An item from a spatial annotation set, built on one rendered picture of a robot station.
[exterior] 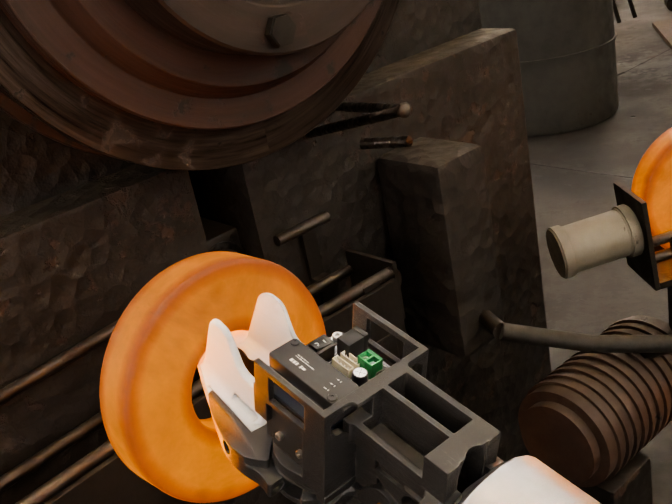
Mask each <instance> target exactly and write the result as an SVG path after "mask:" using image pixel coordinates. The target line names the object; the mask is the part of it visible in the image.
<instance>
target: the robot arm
mask: <svg viewBox="0 0 672 504"><path fill-rule="evenodd" d="M371 321H373V322H374V323H375V324H377V325H378V326H380V327H381V328H383V329H384V330H386V331H387V332H389V333H390V334H392V335H393V336H395V337H396V338H397V339H399V340H400V341H402V342H403V343H404V346H403V358H402V359H401V360H400V359H399V358H397V357H396V356H395V355H393V354H392V353H390V352H389V351H387V350H386V349H385V348H383V347H382V346H380V345H379V344H377V343H376V342H375V341H373V340H372V339H370V334H371ZM368 347H369V348H371V349H372V350H373V351H375V352H376V353H378V354H379V355H380V356H382V357H383V358H385V359H386V360H388V361H389V362H390V363H392V364H393V365H392V366H389V365H388V364H387V363H385V362H384V361H383V358H382V357H380V356H379V355H377V354H376V353H375V352H373V351H372V350H370V349H368ZM428 353H429V349H428V348H427V347H425V346H424V345H422V344H421V343H419V342H418V341H416V340H415V339H413V338H412V337H410V336H409V335H408V334H406V333H405V332H403V331H402V330H400V329H399V328H397V327H396V326H394V325H393V324H391V323H390V322H388V321H387V320H385V319H384V318H382V317H381V316H379V315H378V314H376V313H375V312H373V311H372V310H370V309H369V308H367V307H366V306H364V305H363V304H361V303H360V302H359V301H355V302H354V303H353V320H352V329H351V330H349V331H348V332H346V333H343V332H334V333H333V334H332V336H331V337H327V336H326V335H325V334H323V335H321V336H320V337H318V338H316V339H315V340H313V341H311V342H310V343H308V344H306V345H304V344H303V343H302V342H301V341H300V340H299V339H298V337H297V336H296V334H295V332H294V330H293V327H292V324H291V321H290V318H289V315H288V313H287V310H286V307H285V305H284V304H283V302H282V301H281V300H280V299H279V298H277V297H276V296H275V295H273V294H271V293H262V294H261V295H259V297H258V299H257V303H256V306H255V310H254V313H253V317H252V321H251V324H250V328H249V331H245V330H237V331H232V332H230V331H229V329H228V328H227V327H226V326H225V325H224V324H223V323H222V322H221V321H220V320H219V319H213V320H212V321H211V322H210V324H209V330H208V338H207V347H206V352H205V353H204V355H203V356H202V358H201V359H200V361H199V363H198V365H197V367H198V372H199V375H200V379H201V382H202V386H203V389H204V392H205V395H206V398H207V401H208V404H209V407H210V412H211V416H212V419H213V421H214V425H215V427H216V430H217V433H218V436H219V439H220V442H221V445H222V448H223V450H224V452H225V454H226V456H227V458H228V459H229V460H230V462H231V463H232V464H233V465H234V466H235V467H236V468H237V469H238V470H239V471H240V472H241V473H242V474H244V475H245V476H246V477H248V478H249V479H251V480H253V481H254V482H256V483H257V484H259V485H260V486H261V487H262V488H263V489H264V491H265V492H266V494H267V496H268V497H273V496H274V495H276V494H277V493H279V492H281V493H282V494H283V495H284V496H285V497H286V498H288V499H289V500H291V501H293V502H295V503H297V504H601V503H599V502H598V501H597V500H595V499H594V498H592V497H591V496H590V495H588V494H587V493H585V492H584V491H582V490H581V489H580V488H578V487H577V486H575V485H574V484H572V483H571V482H570V481H568V480H567V479H565V478H564V477H562V476H561V475H560V474H558V473H557V472H555V471H554V470H552V469H551V468H550V467H548V466H547V465H545V464H544V463H542V462H541V461H540V460H538V459H537V458H535V457H532V456H529V455H525V456H520V457H514V458H512V459H510V460H508V461H506V462H504V461H503V460H501V459H500V458H499V457H497V453H498V447H499V442H500V436H501V431H499V430H498V429H496V428H495V427H493V426H492V425H491V424H489V423H488V422H486V421H485V420H484V419H482V418H481V417H479V416H478V415H476V414H475V413H474V412H472V411H471V410H469V409H468V408H466V407H465V406H464V405H462V404H461V403H459V402H458V401H456V400H455V399H454V398H452V397H451V396H449V395H448V394H447V393H445V392H444V391H442V390H441V389H439V388H438V387H437V386H435V385H434V384H432V383H431V382H429V381H428V380H427V379H426V373H427V363H428Z"/></svg>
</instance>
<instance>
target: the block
mask: <svg viewBox="0 0 672 504"><path fill-rule="evenodd" d="M377 167H378V172H379V178H380V184H381V189H382V195H383V201H384V206H385V212H386V218H387V223H388V229H389V235H390V241H391V246H392V252H393V258H394V261H396V264H397V269H398V270H399V271H400V273H401V276H402V283H401V293H402V298H403V304H404V310H405V316H406V319H404V320H405V326H406V331H407V333H408V335H409V336H410V337H412V338H413V339H415V340H416V341H419V342H422V343H424V344H427V345H430V346H433V347H435V348H438V349H441V350H444V351H446V352H449V353H452V354H455V355H458V356H469V355H471V354H473V353H474V352H475V351H477V350H478V349H480V348H481V347H482V346H484V345H485V344H487V343H488V342H490V341H491V340H492V339H494V338H495V337H493V336H492V335H491V334H490V333H489V332H488V331H486V330H485V329H484V328H483V327H482V326H481V325H480V323H479V316H480V314H481V313H482V311H483V310H490V311H491V312H492V313H493V314H495V315H496V316H497V317H498V318H499V319H501V320H502V321H503V322H504V314H503V306H502V298H501V290H500V282H499V274H498V266H497V258H496V250H495V242H494V234H493V226H492V218H491V210H490V202H489V193H488V185H487V177H486V169H485V161H484V153H483V150H482V148H481V146H479V145H477V144H473V143H465V142H457V141H449V140H441V139H433V138H425V137H419V138H417V139H415V140H413V144H412V146H411V147H402V148H396V149H394V150H392V151H389V152H387V153H385V154H383V155H381V156H380V157H379V158H378V163H377ZM504 323H505V322H504Z"/></svg>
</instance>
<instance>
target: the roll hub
mask: <svg viewBox="0 0 672 504"><path fill-rule="evenodd" d="M125 1H126V2H127V3H128V4H129V5H130V6H131V7H132V8H133V9H134V10H135V11H136V12H137V13H138V14H140V15H141V16H142V17H143V18H144V19H146V20H147V21H148V22H150V23H151V24H152V25H154V26H155V27H156V28H158V29H160V30H161V31H163V32H164V33H166V34H168V35H169V36H171V37H173V38H175V39H177V40H179V41H181V42H184V43H186V44H188V45H191V46H194V47H196V48H200V49H203V50H207V51H212V52H217V53H224V54H243V55H270V56H272V55H285V54H292V53H296V52H301V51H304V50H307V49H310V48H312V47H315V46H317V45H319V44H321V43H323V42H326V41H327V40H329V39H331V38H332V37H334V36H335V35H337V34H338V33H340V32H341V31H342V30H344V29H345V28H346V27H347V26H348V25H350V24H351V23H352V22H353V21H354V20H355V19H356V18H357V17H358V16H359V15H360V14H361V12H362V11H363V10H364V9H365V8H366V6H367V5H368V4H369V3H370V1H371V0H125ZM281 13H287V14H288V16H289V17H290V18H291V20H292V21H293V22H294V24H295V25H296V30H295V35H294V40H293V43H292V44H289V45H286V46H283V47H280V48H275V47H274V46H273V45H272V43H271V42H270V41H269V40H268V38H267V37H266V36H265V31H266V27H267V22H268V18H269V17H272V16H275V15H278V14H281Z"/></svg>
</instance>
